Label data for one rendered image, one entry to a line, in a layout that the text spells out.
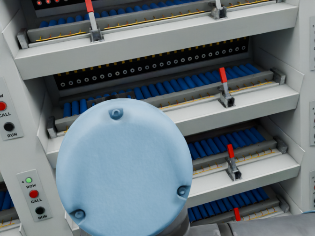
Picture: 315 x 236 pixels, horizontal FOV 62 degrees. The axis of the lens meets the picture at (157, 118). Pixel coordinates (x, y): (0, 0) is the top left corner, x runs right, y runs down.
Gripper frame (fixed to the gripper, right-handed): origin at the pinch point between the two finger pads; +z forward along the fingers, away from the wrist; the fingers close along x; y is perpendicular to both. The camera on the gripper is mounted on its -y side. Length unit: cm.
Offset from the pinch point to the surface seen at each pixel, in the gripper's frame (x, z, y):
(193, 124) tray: -16.9, 5.5, -3.3
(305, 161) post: -46, 8, -21
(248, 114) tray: -31.1, 5.9, -4.0
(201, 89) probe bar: -22.2, 10.2, 4.2
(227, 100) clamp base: -25.6, 4.3, 0.6
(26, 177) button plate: 21.0, 5.3, -5.6
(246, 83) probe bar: -34.6, 10.7, 3.1
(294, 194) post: -45, 13, -32
